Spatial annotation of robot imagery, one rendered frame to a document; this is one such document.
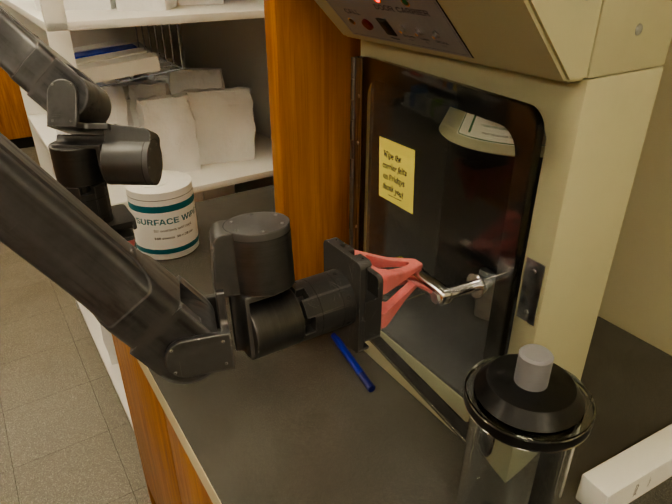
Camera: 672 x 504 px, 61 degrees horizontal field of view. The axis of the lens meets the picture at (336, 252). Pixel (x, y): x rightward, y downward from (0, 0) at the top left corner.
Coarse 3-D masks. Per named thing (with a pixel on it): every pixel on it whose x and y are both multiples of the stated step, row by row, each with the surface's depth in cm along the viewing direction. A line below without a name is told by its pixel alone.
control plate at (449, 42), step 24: (336, 0) 60; (360, 0) 56; (384, 0) 52; (408, 0) 49; (432, 0) 47; (360, 24) 61; (408, 24) 54; (432, 24) 50; (432, 48) 55; (456, 48) 51
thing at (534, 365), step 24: (504, 360) 51; (528, 360) 46; (552, 360) 46; (480, 384) 49; (504, 384) 48; (528, 384) 47; (552, 384) 48; (504, 408) 46; (528, 408) 45; (552, 408) 45; (576, 408) 46; (552, 432) 45
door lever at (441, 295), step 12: (420, 276) 58; (432, 276) 58; (468, 276) 58; (420, 288) 58; (432, 288) 56; (444, 288) 56; (456, 288) 56; (468, 288) 57; (480, 288) 57; (432, 300) 56; (444, 300) 56
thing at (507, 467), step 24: (576, 384) 50; (480, 408) 47; (480, 432) 49; (504, 432) 45; (528, 432) 45; (576, 432) 45; (480, 456) 49; (504, 456) 47; (528, 456) 46; (552, 456) 46; (480, 480) 50; (504, 480) 48; (528, 480) 47; (552, 480) 48
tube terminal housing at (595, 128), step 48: (624, 0) 44; (384, 48) 66; (624, 48) 47; (528, 96) 51; (576, 96) 47; (624, 96) 50; (576, 144) 48; (624, 144) 53; (576, 192) 51; (624, 192) 56; (528, 240) 55; (576, 240) 55; (576, 288) 59; (528, 336) 59; (576, 336) 63
